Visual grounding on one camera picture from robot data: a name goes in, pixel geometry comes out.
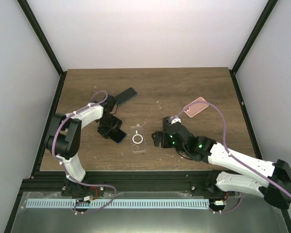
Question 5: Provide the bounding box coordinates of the clear phone case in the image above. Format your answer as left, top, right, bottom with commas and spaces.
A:
130, 125, 146, 153

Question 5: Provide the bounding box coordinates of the black aluminium frame rail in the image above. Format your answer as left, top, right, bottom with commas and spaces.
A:
20, 170, 225, 197

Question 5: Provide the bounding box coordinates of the purple cable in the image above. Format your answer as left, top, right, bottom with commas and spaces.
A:
169, 101, 291, 214
52, 91, 117, 216

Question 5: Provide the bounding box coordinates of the pink phone case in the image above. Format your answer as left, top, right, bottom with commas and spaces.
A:
183, 97, 209, 118

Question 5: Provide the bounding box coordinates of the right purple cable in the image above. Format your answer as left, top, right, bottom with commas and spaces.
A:
169, 101, 291, 214

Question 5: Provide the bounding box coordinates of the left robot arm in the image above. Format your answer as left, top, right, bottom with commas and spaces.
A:
45, 95, 126, 196

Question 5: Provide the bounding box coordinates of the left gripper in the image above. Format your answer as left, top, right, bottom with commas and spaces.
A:
97, 115, 122, 139

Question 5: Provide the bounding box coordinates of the white slotted cable duct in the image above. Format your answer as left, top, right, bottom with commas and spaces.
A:
26, 199, 209, 209

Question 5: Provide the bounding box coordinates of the blue-edged dark phone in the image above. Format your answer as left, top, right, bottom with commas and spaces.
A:
115, 87, 137, 106
109, 129, 127, 144

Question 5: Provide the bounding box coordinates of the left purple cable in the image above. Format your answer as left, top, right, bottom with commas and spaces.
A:
52, 91, 117, 216

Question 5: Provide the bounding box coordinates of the left black frame post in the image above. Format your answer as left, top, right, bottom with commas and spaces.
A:
16, 0, 65, 76

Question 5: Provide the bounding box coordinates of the black frame post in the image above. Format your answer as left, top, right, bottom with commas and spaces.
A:
16, 0, 65, 76
231, 0, 279, 73

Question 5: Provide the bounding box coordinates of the right black frame post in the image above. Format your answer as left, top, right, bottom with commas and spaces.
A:
231, 0, 279, 73

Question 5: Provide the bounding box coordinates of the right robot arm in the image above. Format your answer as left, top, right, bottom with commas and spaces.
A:
151, 123, 291, 210

